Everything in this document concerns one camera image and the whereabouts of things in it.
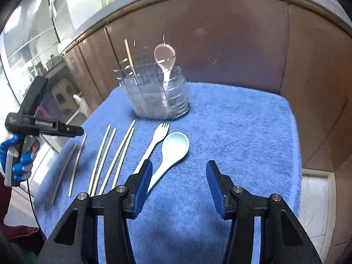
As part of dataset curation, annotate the bamboo chopstick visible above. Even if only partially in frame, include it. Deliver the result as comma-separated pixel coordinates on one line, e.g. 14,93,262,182
98,119,136,195
88,124,111,195
124,39,139,86
91,128,116,196
51,143,78,204
112,127,135,189
68,134,87,198

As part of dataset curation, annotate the white ceramic spoon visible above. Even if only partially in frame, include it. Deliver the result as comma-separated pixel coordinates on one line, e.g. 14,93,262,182
147,132,190,193

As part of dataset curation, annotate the glass sliding door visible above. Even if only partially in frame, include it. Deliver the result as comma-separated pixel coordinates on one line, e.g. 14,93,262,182
1,0,86,126

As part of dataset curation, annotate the white storage box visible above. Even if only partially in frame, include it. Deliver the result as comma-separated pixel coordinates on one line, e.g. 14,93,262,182
49,0,103,43

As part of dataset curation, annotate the left hand blue glove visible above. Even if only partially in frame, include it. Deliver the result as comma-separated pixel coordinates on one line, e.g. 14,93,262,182
1,132,40,187

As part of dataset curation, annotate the blue towel mat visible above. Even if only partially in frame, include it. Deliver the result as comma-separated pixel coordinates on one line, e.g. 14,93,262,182
34,83,301,263

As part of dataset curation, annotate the clear plastic utensil holder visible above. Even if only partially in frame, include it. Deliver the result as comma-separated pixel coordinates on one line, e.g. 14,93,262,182
112,35,191,120

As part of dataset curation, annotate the white plastic fork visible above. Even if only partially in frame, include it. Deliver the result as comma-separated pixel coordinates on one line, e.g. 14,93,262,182
134,123,169,174

